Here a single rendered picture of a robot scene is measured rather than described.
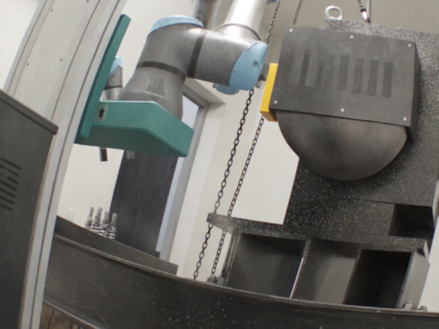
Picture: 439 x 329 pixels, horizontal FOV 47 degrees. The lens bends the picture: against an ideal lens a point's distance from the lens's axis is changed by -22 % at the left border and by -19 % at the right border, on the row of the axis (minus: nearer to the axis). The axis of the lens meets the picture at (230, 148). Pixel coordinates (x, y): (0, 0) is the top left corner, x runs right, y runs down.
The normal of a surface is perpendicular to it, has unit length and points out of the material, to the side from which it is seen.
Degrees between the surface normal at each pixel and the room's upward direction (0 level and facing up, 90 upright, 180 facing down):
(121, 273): 90
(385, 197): 90
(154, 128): 90
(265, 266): 90
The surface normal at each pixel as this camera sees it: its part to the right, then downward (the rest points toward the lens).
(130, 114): -0.46, -0.34
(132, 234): 0.84, 0.07
